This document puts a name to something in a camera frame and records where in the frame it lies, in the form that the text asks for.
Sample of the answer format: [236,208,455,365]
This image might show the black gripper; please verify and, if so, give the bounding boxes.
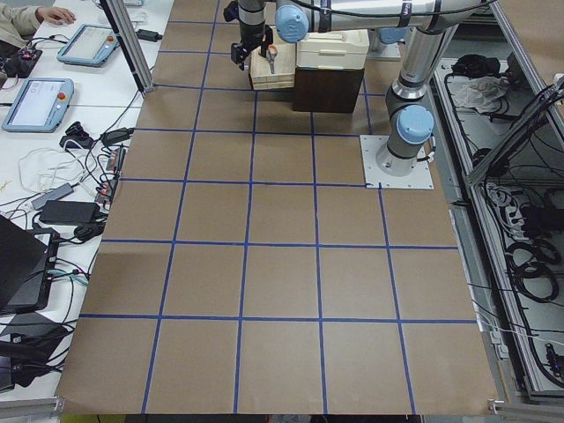
[230,24,273,71]

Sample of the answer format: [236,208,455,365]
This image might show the grey orange scissors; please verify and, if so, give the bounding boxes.
[266,44,278,75]

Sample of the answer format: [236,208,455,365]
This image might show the wooden drawer with white handle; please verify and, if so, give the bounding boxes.
[249,42,296,91]

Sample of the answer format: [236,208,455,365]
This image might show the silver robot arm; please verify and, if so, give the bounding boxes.
[276,0,490,112]
[224,0,273,71]

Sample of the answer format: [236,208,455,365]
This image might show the person's hand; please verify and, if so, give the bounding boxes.
[35,6,76,26]

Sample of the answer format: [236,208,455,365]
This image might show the dark brown wooden cabinet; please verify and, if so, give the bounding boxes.
[293,68,365,114]

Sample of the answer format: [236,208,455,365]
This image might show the cream plastic tray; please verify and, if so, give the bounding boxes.
[296,29,369,70]

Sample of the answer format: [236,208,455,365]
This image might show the black power adapter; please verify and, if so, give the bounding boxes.
[136,29,163,42]

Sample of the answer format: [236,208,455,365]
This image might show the far blue teach pendant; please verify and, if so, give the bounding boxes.
[56,24,118,67]

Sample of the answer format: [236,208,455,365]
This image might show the blue teach pendant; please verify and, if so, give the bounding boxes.
[2,78,74,133]
[56,24,118,67]

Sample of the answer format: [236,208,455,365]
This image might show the near blue teach pendant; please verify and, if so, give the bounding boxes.
[2,78,74,133]

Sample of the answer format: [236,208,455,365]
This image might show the black adapter brick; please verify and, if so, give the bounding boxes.
[39,201,100,226]

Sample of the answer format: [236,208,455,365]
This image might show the black laptop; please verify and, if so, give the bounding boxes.
[1,217,60,315]

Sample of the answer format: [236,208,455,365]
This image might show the aluminium frame post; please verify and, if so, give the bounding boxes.
[100,0,154,95]

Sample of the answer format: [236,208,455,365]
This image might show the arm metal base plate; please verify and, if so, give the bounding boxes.
[360,135,434,189]
[367,28,404,62]

